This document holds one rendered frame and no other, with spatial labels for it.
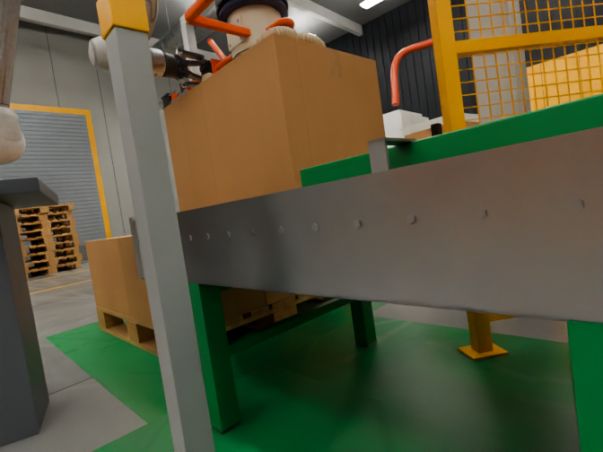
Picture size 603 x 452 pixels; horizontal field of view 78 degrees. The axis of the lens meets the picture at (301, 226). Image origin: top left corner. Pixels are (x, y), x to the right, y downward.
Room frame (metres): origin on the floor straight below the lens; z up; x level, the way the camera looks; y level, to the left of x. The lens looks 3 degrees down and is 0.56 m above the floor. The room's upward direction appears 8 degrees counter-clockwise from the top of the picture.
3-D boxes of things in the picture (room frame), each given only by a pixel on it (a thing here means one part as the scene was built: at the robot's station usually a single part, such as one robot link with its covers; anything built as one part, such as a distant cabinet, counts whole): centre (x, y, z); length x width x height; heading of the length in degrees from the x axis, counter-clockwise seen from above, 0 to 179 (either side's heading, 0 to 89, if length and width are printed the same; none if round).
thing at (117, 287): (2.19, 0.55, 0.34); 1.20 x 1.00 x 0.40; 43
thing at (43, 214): (7.55, 5.25, 0.65); 1.29 x 1.10 x 1.30; 48
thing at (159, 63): (1.25, 0.40, 1.09); 0.09 x 0.06 x 0.09; 43
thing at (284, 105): (1.22, 0.06, 0.76); 0.60 x 0.40 x 0.40; 43
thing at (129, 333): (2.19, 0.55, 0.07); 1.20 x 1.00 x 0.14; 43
